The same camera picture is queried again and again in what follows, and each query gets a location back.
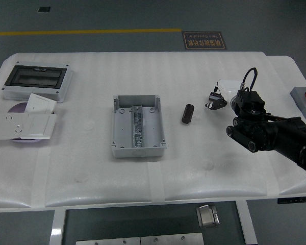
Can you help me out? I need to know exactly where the grey metal plate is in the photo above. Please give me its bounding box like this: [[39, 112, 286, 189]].
[[75, 236, 141, 245], [140, 232, 204, 245]]

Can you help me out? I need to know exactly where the metal rail in junction box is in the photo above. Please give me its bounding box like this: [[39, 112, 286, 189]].
[[131, 105, 145, 149]]

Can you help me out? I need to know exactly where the grey box with dark window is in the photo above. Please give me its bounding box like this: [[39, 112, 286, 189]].
[[2, 61, 74, 103]]

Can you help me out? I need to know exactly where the white table leg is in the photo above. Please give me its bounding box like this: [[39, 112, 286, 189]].
[[236, 200, 258, 245], [49, 209, 67, 245]]

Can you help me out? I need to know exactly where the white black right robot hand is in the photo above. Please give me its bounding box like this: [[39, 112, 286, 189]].
[[205, 79, 242, 111]]

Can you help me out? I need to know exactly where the purple round plate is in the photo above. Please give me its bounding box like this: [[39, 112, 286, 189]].
[[7, 102, 42, 143]]

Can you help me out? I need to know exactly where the white foam mat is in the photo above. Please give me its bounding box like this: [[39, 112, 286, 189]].
[[0, 52, 306, 209]]

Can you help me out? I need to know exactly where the white switch panel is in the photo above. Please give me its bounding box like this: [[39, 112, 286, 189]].
[[22, 113, 57, 140], [24, 93, 58, 115]]

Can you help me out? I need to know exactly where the silver metal bracket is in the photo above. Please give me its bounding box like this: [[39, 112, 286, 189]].
[[195, 204, 220, 228]]

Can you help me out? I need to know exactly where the white wall socket panel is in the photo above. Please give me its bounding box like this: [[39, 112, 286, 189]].
[[0, 113, 29, 140]]

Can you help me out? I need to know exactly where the brown floor sign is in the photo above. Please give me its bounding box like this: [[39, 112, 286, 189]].
[[181, 31, 228, 51]]

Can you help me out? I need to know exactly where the grey square base block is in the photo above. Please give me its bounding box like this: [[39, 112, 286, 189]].
[[290, 86, 306, 123]]

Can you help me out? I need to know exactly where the open grey junction box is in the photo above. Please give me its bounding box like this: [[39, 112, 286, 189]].
[[111, 94, 167, 158]]

